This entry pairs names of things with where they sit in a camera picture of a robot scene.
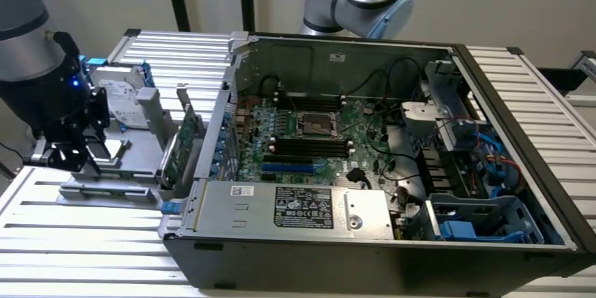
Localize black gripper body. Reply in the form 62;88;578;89
0;67;95;144

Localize long black expansion slot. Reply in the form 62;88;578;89
265;154;315;165

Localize blue expansion slot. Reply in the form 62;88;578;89
262;163;315;176

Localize silver hard disk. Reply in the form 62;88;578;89
90;64;151;131

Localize silver CPU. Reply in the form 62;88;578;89
93;138;131;167

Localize blue disk carrier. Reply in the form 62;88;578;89
78;54;157;90

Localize grey parts rack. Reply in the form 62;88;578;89
55;87;206;209

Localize green graphics card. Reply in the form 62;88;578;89
159;82;206;188

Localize blue case latch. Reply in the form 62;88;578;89
159;199;185;214

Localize grey power supply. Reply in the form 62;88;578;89
185;181;398;241

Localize CPU socket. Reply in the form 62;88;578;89
291;111;339;138

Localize green motherboard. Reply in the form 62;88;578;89
231;97;407;189

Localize open black PC case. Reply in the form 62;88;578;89
161;31;596;290

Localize grey metal disk bay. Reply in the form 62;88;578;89
421;59;497;154

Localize blue plastic drive cage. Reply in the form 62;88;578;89
425;192;547;244

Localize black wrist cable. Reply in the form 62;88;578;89
45;30;85;68

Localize short black wire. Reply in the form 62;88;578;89
258;74;282;99

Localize long black wire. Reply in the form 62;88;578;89
353;56;425;100

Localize blue wire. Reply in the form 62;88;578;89
469;129;515;203

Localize red wire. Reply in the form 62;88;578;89
497;157;525;174

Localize aluminium rail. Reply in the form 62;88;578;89
565;51;596;107

